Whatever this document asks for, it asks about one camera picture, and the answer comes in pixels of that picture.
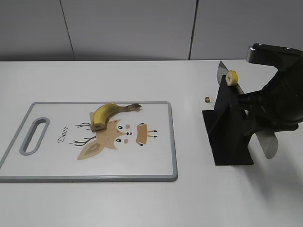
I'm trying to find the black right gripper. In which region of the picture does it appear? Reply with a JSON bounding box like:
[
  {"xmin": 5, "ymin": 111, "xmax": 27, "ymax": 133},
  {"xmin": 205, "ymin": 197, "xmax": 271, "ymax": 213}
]
[{"xmin": 233, "ymin": 68, "xmax": 303, "ymax": 136}]

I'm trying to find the white handled kitchen knife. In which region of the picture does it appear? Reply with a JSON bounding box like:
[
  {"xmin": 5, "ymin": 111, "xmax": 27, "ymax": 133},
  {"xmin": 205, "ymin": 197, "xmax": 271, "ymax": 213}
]
[{"xmin": 216, "ymin": 61, "xmax": 278, "ymax": 159}]

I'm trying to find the cut banana slice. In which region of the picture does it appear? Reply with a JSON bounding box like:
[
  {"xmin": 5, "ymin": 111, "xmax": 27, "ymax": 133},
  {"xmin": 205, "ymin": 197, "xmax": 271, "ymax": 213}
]
[{"xmin": 225, "ymin": 70, "xmax": 239, "ymax": 86}]

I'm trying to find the yellow banana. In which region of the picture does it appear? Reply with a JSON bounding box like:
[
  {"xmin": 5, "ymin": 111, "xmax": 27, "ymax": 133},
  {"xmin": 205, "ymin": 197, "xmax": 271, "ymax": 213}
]
[{"xmin": 90, "ymin": 103, "xmax": 142, "ymax": 131}]

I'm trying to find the black knife stand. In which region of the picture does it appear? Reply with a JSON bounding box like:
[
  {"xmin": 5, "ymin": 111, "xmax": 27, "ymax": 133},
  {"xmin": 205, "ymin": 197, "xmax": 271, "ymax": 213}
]
[{"xmin": 202, "ymin": 78, "xmax": 253, "ymax": 166}]

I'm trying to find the white deer cutting board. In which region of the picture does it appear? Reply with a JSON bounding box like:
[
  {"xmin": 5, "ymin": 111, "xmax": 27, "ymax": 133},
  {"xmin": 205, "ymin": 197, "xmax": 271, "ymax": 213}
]
[{"xmin": 0, "ymin": 101, "xmax": 178, "ymax": 182}]

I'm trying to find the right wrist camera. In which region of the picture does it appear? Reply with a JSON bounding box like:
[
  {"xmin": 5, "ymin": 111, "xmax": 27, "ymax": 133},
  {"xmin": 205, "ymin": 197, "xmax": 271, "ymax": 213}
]
[{"xmin": 246, "ymin": 44, "xmax": 303, "ymax": 71}]

